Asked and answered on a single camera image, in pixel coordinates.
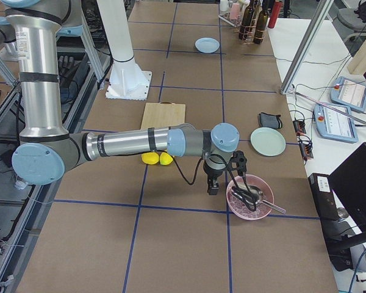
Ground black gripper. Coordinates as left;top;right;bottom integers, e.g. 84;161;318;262
203;159;225;195

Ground light blue plate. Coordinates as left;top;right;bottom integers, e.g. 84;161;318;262
195;37;220;54

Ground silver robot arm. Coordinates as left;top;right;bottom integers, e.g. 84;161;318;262
5;1;240;195

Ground green plate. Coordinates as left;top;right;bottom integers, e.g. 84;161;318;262
250;127;286;157

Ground clear ice cubes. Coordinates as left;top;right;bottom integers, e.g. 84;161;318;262
227;186;270;220

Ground metal ice scoop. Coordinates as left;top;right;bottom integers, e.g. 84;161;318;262
231;184;286;214

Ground pink bowl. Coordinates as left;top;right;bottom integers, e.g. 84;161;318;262
226;175;274;220

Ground yellow lemon far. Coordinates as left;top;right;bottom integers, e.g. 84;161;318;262
159;152;174;166

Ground yellow lemon near board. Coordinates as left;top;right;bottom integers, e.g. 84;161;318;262
141;152;160;165

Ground grey folded cloth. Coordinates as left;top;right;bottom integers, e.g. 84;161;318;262
258;112;283;129

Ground wooden cutting board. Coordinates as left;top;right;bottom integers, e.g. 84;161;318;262
140;103;186;129

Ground black computer box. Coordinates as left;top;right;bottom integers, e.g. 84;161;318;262
308;173;343;222

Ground teach pendant near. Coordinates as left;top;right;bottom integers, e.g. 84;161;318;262
314;103;359;143

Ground teach pendant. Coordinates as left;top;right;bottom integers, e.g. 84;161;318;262
314;103;359;143
330;76;366;112

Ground black monitor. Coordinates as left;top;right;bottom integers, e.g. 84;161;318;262
329;142;366;231

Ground dark wine bottle front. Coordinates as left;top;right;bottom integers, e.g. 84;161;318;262
253;0;269;45

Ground dark wine bottle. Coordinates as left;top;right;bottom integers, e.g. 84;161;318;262
253;0;269;45
239;0;259;40

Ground teach pendant far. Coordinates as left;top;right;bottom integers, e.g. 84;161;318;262
330;76;366;112

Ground pink cup top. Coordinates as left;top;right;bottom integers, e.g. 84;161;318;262
229;2;240;20

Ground dark wine bottle middle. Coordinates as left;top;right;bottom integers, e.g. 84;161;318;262
239;0;259;40

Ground red cylinder bottle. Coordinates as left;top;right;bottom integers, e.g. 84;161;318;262
268;0;283;29

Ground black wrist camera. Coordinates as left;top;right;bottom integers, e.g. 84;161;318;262
229;150;247;177

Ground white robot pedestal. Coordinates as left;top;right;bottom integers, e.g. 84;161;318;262
97;0;152;101

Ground copper wire bottle rack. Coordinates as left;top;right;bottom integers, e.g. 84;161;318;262
239;6;268;45

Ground aluminium frame post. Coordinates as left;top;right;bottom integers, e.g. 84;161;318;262
280;0;334;95

